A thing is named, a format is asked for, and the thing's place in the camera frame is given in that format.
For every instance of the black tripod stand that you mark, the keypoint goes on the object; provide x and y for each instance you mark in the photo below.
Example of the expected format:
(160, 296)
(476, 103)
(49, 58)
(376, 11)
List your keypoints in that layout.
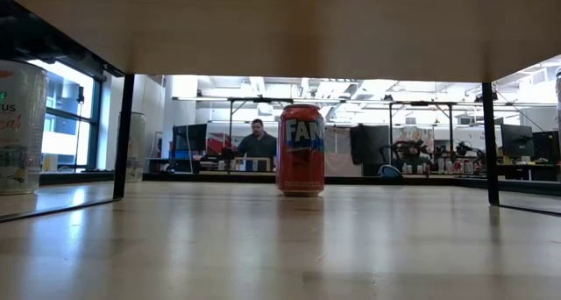
(80, 96)

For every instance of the wooden shelf with black legs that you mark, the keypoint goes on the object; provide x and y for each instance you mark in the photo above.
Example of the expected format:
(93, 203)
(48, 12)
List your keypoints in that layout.
(280, 28)

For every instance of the white hanging cloth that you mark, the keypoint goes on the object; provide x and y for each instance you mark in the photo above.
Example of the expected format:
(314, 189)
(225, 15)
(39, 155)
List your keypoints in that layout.
(339, 164)

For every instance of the black aluminium table frame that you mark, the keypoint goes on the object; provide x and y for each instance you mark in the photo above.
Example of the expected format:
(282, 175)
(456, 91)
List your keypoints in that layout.
(219, 177)

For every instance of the tall white Celsius can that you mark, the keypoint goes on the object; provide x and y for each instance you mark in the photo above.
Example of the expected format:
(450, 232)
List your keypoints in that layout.
(22, 159)
(138, 146)

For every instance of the blue and black bag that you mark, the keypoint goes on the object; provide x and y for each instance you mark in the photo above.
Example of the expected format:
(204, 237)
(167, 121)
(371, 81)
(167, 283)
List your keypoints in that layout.
(389, 172)

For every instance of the black hanging panel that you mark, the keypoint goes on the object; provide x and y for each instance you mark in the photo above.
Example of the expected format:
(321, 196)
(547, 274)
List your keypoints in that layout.
(370, 144)

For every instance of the colourful wall poster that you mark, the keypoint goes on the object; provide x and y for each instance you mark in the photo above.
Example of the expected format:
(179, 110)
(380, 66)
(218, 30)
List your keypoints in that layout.
(412, 132)

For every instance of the person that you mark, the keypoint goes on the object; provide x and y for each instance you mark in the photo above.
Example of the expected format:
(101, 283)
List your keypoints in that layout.
(258, 144)

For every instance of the red Fanta soda can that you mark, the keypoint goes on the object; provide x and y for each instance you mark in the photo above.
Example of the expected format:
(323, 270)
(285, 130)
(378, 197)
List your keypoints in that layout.
(300, 168)

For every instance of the dark background desk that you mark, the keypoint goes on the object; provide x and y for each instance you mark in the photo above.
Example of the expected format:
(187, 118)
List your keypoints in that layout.
(162, 164)
(526, 170)

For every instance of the black metal gantry frame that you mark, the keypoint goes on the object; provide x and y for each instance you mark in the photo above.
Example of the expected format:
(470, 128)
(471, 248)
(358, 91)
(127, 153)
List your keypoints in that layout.
(231, 129)
(450, 129)

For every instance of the background small wooden shelf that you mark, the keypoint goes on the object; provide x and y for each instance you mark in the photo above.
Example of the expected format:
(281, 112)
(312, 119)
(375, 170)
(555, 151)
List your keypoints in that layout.
(252, 158)

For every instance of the black computer monitor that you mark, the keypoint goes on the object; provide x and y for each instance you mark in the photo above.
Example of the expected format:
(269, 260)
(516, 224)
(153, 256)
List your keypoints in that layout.
(517, 140)
(548, 146)
(190, 137)

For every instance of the large window with dark frame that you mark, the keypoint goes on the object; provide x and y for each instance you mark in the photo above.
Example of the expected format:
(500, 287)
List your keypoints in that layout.
(63, 94)

